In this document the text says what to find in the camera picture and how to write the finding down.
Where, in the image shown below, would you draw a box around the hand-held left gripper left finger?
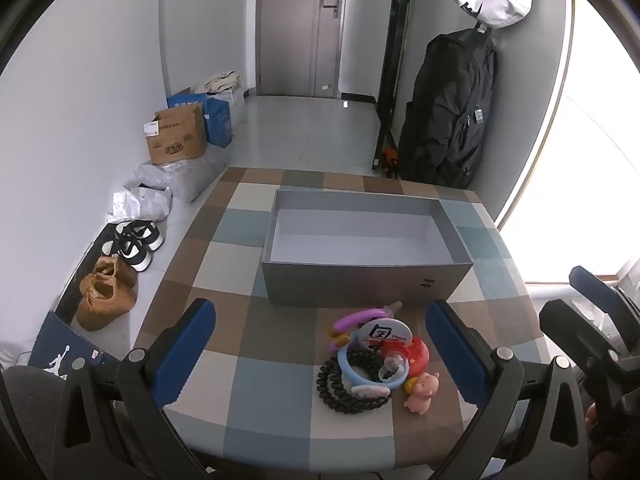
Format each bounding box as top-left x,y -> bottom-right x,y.
52,298 -> 217,480

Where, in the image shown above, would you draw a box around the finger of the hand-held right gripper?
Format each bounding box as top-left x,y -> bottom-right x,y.
569,265 -> 640,323
538,299 -> 628,363

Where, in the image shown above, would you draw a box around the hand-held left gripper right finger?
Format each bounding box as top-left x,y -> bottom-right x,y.
426,299 -> 592,480

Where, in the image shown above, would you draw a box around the clear ring with red charm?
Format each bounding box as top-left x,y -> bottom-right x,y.
377,354 -> 408,384

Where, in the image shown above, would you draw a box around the black spiral hair tie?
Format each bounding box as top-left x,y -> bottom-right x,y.
316,355 -> 392,414
347,349 -> 390,380

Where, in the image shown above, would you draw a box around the grey cardboard box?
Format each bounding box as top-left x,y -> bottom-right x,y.
261,189 -> 475,307

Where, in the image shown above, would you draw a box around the person's right hand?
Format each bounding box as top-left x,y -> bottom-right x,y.
585,402 -> 620,477

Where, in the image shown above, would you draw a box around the red round badge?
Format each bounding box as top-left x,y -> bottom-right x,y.
382,337 -> 431,377

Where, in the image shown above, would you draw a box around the pink pig toy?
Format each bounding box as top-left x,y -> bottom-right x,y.
403,372 -> 441,415

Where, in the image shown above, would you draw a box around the white round badge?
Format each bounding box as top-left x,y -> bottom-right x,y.
357,321 -> 402,349

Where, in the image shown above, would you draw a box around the brown shoe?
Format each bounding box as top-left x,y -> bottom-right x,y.
95,255 -> 139,289
76,275 -> 139,332

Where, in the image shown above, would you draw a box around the checkered tablecloth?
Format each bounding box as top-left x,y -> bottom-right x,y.
132,166 -> 543,474

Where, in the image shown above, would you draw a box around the black and white sneakers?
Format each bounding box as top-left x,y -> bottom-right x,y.
102,237 -> 154,273

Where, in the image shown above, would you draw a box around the blue bangle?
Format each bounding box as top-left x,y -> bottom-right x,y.
337,330 -> 407,397

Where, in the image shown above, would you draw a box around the blue shoebox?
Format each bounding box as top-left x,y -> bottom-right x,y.
27,310 -> 122,377

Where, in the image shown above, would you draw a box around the black white sandal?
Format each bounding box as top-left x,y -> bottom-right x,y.
115,220 -> 166,252

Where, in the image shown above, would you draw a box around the black floor mat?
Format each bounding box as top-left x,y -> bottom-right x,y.
52,222 -> 126,331

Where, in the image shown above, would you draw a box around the crumpled white plastic bag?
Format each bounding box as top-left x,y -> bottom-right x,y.
107,187 -> 173,224

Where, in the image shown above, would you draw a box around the grey plastic bag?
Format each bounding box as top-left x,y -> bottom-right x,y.
132,146 -> 229,204

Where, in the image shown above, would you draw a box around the orange tool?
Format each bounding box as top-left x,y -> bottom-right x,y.
381,147 -> 401,179

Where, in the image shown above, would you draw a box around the brown cardboard box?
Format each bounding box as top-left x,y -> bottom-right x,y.
143,105 -> 209,166

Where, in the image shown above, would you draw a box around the black backpack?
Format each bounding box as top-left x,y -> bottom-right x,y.
397,22 -> 499,189

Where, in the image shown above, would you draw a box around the blue paper bag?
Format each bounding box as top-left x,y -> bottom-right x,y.
167,87 -> 234,149

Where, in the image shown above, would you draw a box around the clear plastic bag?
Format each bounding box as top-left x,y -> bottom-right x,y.
215,85 -> 249,137

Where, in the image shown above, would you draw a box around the canvas tote bag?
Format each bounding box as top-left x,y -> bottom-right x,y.
195,70 -> 243,96

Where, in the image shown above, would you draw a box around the black metal rack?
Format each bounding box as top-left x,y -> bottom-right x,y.
370,0 -> 419,172

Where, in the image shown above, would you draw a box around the grey door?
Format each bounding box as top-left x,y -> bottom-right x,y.
256,0 -> 351,98

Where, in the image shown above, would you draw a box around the purple bracelet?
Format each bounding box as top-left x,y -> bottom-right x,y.
327,302 -> 404,342

